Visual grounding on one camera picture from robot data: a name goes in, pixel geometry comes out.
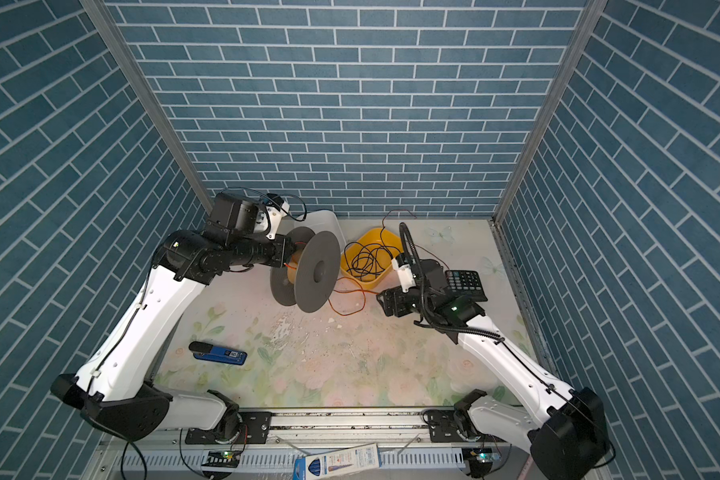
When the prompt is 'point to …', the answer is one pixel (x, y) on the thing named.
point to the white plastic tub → (324, 221)
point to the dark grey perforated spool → (311, 280)
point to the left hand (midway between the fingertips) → (297, 246)
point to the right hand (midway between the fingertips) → (386, 289)
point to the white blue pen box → (337, 462)
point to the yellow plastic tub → (372, 236)
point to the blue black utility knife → (207, 352)
